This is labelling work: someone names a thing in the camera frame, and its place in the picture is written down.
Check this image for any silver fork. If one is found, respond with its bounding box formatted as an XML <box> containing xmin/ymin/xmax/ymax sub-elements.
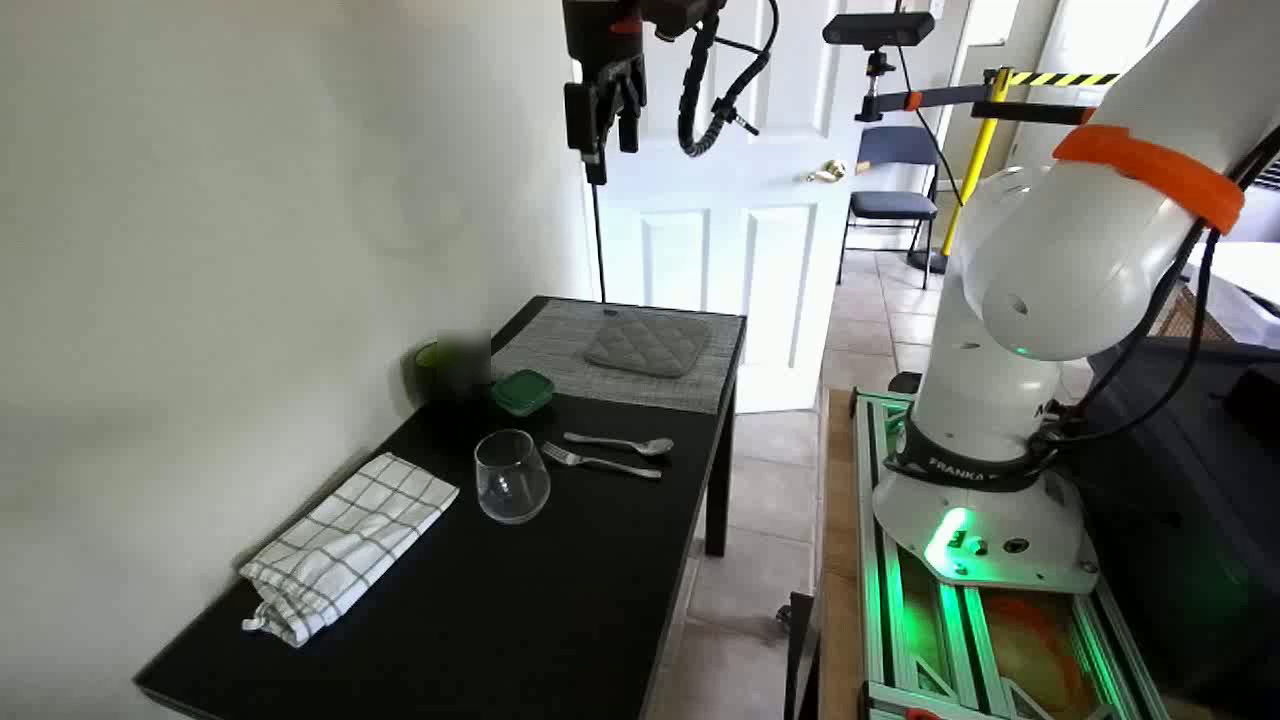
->
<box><xmin>539</xmin><ymin>444</ymin><xmax>663</xmax><ymax>481</ymax></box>

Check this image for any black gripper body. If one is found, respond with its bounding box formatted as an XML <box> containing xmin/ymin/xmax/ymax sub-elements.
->
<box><xmin>562</xmin><ymin>0</ymin><xmax>650</xmax><ymax>185</ymax></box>

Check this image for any white panel door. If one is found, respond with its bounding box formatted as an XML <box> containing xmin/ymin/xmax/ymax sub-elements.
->
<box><xmin>602</xmin><ymin>0</ymin><xmax>879</xmax><ymax>412</ymax></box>

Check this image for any clear glass cup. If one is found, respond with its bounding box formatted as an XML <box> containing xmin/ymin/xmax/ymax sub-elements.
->
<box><xmin>472</xmin><ymin>428</ymin><xmax>552</xmax><ymax>524</ymax></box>

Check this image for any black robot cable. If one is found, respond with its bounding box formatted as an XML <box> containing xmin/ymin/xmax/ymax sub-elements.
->
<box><xmin>674</xmin><ymin>0</ymin><xmax>786</xmax><ymax>164</ymax></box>

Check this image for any grey quilted pot holder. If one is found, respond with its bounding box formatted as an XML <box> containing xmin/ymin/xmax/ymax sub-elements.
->
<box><xmin>584</xmin><ymin>311</ymin><xmax>712</xmax><ymax>380</ymax></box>

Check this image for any black camera on stand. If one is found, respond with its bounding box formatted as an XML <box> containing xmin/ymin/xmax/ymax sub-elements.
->
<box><xmin>824</xmin><ymin>13</ymin><xmax>938</xmax><ymax>79</ymax></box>

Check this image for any dark green mug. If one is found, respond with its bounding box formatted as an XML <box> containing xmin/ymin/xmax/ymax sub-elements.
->
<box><xmin>409</xmin><ymin>341</ymin><xmax>483</xmax><ymax>407</ymax></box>

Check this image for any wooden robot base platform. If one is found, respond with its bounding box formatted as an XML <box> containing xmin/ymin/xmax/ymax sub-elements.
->
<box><xmin>808</xmin><ymin>388</ymin><xmax>1218</xmax><ymax>720</ymax></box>

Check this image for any grey woven placemat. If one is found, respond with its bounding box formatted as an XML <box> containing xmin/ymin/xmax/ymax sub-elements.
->
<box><xmin>490</xmin><ymin>301</ymin><xmax>746</xmax><ymax>412</ymax></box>

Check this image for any black side table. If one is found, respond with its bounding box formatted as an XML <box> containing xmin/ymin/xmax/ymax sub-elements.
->
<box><xmin>135</xmin><ymin>295</ymin><xmax>746</xmax><ymax>720</ymax></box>

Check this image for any small green container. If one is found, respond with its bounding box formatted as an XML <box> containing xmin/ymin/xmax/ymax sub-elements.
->
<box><xmin>490</xmin><ymin>369</ymin><xmax>558</xmax><ymax>421</ymax></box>

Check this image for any yellow black striped stand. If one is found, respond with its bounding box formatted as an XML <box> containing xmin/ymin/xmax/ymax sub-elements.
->
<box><xmin>844</xmin><ymin>69</ymin><xmax>1111</xmax><ymax>278</ymax></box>

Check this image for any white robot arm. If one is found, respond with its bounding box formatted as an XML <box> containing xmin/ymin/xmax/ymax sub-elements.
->
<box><xmin>872</xmin><ymin>0</ymin><xmax>1280</xmax><ymax>594</ymax></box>

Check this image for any blue folding chair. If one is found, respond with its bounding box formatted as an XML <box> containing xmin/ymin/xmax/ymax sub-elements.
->
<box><xmin>844</xmin><ymin>123</ymin><xmax>941</xmax><ymax>270</ymax></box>

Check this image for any white checkered dish towel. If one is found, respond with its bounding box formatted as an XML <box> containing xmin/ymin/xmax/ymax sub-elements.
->
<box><xmin>240</xmin><ymin>452</ymin><xmax>459</xmax><ymax>648</ymax></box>

